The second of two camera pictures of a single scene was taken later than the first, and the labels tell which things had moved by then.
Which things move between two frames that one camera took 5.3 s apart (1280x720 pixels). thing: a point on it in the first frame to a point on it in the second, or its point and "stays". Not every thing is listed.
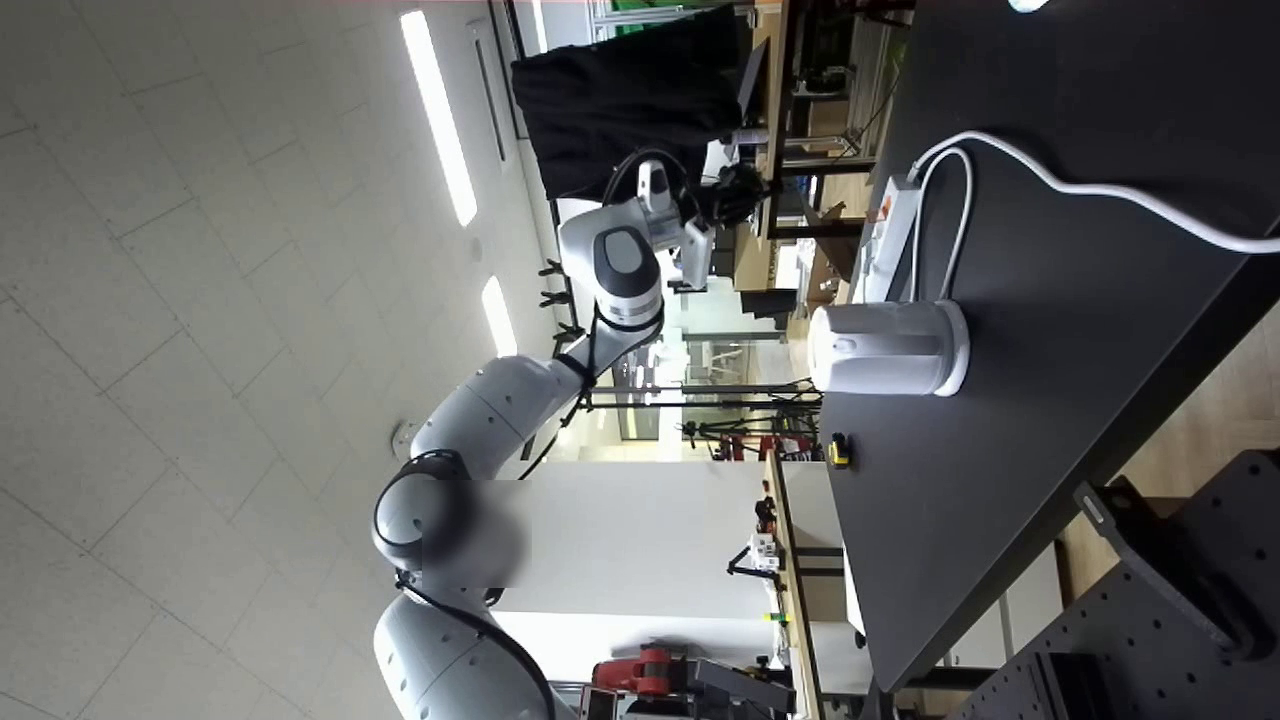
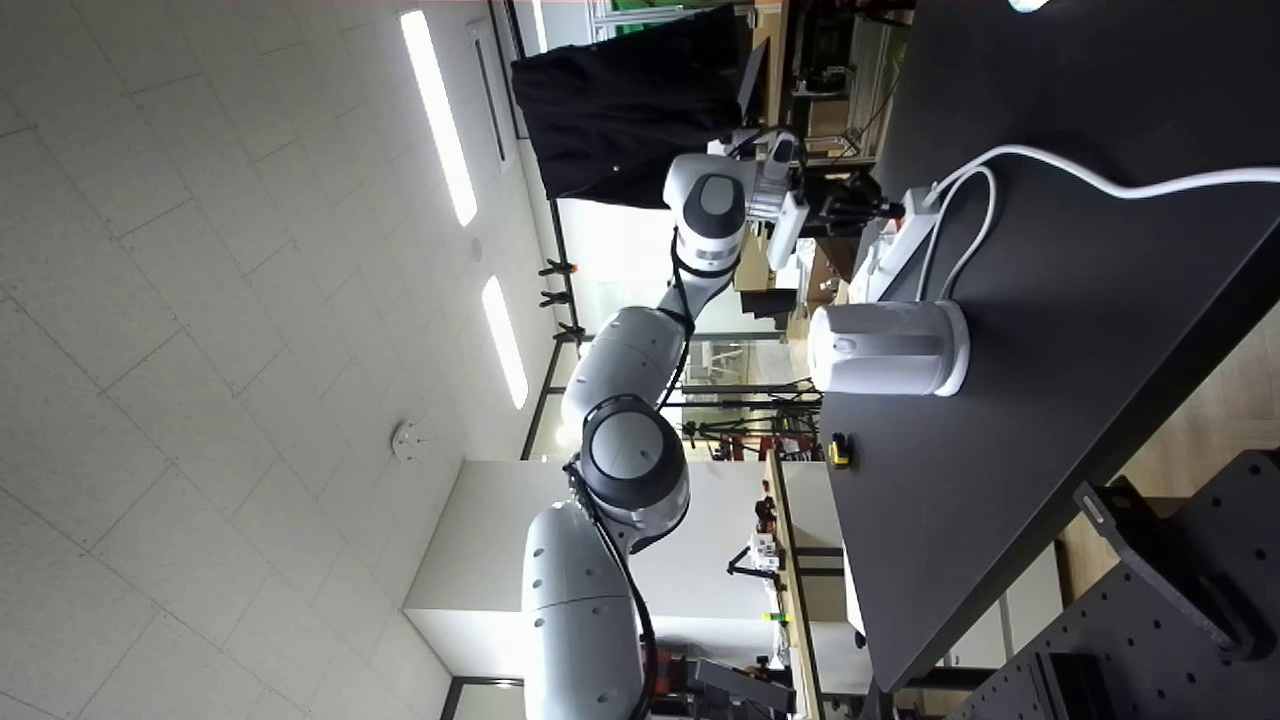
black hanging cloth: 675,87 stays
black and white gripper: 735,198 to 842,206
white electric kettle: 888,348 stays
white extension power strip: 887,242 stays
